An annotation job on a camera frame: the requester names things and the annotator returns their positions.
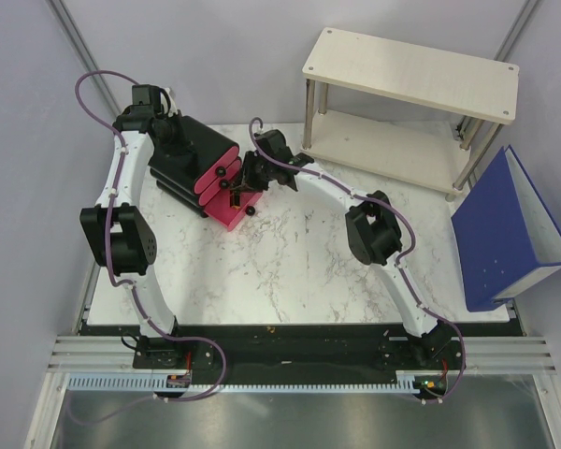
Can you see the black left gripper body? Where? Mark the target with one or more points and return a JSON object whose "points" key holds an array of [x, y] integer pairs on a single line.
{"points": [[176, 140]]}

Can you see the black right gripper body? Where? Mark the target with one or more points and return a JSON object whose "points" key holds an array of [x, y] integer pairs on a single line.
{"points": [[256, 172]]}

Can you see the black drawer organizer cabinet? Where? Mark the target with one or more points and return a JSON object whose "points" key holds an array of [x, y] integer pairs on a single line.
{"points": [[177, 176]]}

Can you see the gold black lipstick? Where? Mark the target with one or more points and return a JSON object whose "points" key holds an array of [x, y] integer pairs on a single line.
{"points": [[235, 197]]}

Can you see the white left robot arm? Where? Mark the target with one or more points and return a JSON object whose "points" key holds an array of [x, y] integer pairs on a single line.
{"points": [[120, 238]]}

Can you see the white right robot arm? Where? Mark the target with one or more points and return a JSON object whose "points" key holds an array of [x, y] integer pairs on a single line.
{"points": [[377, 234]]}

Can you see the beige two-tier shelf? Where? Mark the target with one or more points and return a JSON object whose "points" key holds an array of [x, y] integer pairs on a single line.
{"points": [[407, 112]]}

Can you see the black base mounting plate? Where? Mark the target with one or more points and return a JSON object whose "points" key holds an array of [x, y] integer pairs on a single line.
{"points": [[381, 347]]}

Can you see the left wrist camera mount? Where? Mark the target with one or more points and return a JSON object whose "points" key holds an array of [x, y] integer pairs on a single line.
{"points": [[167, 104]]}

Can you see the blue ring binder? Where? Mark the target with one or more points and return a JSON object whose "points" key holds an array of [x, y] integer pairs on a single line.
{"points": [[507, 239]]}

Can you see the white slotted cable duct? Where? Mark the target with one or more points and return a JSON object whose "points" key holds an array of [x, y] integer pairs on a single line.
{"points": [[168, 383]]}

